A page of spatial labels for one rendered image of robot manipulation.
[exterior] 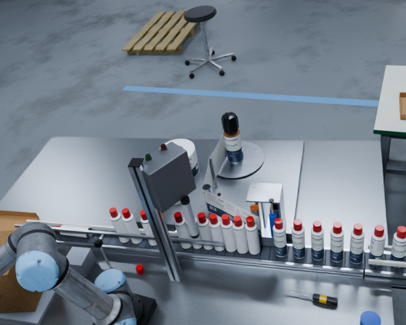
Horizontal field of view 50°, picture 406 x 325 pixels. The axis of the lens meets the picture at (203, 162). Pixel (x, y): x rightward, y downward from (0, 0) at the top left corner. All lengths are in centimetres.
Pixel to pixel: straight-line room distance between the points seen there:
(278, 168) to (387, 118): 80
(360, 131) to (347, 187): 179
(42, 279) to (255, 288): 90
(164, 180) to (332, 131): 265
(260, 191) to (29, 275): 94
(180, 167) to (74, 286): 53
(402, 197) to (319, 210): 137
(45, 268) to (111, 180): 129
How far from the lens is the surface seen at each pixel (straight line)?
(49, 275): 138
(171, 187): 158
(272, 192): 181
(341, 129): 404
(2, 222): 267
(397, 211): 335
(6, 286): 202
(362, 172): 237
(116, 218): 202
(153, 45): 588
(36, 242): 140
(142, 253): 210
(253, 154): 240
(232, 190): 223
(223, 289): 192
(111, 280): 173
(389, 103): 293
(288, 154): 240
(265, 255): 193
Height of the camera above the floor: 241
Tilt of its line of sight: 39 degrees down
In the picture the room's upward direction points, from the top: 13 degrees counter-clockwise
